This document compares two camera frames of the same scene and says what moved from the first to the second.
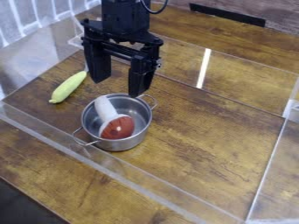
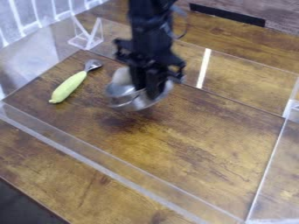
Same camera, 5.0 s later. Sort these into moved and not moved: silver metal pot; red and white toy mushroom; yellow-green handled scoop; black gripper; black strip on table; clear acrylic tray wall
Moved: silver metal pot; black gripper; red and white toy mushroom
Not moved: clear acrylic tray wall; yellow-green handled scoop; black strip on table
